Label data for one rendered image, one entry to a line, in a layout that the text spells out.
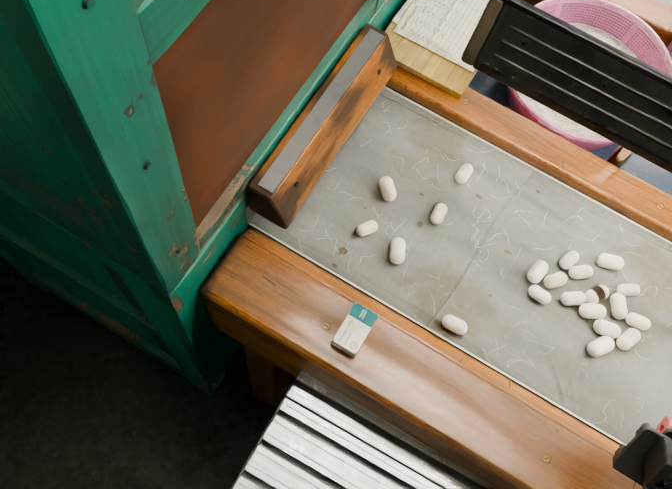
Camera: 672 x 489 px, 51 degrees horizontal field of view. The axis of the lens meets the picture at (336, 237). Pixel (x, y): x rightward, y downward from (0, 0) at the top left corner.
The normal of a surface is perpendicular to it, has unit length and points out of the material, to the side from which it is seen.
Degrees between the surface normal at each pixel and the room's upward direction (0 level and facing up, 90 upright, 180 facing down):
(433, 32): 0
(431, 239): 0
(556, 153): 0
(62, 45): 90
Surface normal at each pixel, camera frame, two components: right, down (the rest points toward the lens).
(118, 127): 0.86, 0.50
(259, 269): 0.07, -0.36
